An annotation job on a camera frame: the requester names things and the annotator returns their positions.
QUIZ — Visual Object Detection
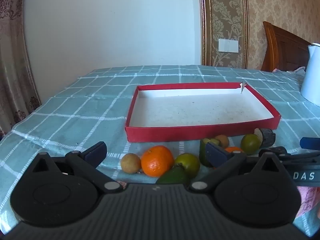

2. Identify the white wall switch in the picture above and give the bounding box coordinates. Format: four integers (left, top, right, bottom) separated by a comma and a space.
218, 38, 239, 53

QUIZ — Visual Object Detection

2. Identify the wooden headboard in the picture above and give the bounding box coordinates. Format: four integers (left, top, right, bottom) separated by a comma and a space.
261, 21, 312, 72

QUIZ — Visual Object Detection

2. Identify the green tomato with dark calyx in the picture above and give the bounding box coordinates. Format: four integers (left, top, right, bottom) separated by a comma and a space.
174, 153, 201, 179

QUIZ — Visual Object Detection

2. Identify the teal checkered tablecloth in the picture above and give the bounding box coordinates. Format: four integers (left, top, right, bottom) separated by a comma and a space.
0, 65, 320, 235

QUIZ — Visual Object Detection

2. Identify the large orange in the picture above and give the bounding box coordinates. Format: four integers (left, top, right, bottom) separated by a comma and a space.
141, 145, 175, 178

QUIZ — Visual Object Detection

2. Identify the red cardboard box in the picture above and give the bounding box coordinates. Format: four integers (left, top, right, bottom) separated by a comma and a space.
125, 82, 282, 143

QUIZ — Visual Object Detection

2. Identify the green round fruit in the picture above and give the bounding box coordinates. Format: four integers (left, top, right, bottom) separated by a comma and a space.
240, 134, 262, 155

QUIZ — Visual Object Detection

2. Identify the pink grey cloth pile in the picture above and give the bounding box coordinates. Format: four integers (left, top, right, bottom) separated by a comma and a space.
272, 66, 306, 75

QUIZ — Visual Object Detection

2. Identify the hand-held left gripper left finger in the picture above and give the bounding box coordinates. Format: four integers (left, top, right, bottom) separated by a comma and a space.
32, 141, 123, 193

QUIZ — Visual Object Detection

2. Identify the patterned curtain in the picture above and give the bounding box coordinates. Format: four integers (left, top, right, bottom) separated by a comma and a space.
0, 0, 42, 135

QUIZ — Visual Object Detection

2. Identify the small yellowish round fruit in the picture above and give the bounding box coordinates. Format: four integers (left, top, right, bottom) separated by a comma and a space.
120, 153, 142, 174

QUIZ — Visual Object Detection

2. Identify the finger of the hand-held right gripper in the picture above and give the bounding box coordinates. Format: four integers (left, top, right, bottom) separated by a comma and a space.
259, 146, 288, 157
300, 137, 320, 152

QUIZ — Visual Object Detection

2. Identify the small brown fruit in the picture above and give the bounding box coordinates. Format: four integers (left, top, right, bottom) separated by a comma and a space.
214, 134, 230, 149

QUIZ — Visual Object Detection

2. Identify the dark green cucumber piece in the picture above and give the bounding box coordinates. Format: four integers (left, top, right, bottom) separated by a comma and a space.
155, 164, 190, 185

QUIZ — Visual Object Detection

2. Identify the gold framed wallpaper panel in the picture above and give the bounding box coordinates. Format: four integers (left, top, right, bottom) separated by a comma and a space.
197, 0, 249, 68

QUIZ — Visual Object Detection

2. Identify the dark sugarcane piece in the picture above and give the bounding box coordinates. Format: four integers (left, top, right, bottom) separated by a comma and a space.
254, 128, 276, 148

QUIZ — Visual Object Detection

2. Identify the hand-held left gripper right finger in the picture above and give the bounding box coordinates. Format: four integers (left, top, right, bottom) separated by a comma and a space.
189, 141, 288, 193

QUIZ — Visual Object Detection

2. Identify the pink towel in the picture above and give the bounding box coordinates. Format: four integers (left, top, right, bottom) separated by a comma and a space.
296, 186, 320, 220

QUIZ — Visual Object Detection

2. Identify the white kettle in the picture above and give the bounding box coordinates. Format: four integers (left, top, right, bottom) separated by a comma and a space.
300, 42, 320, 104

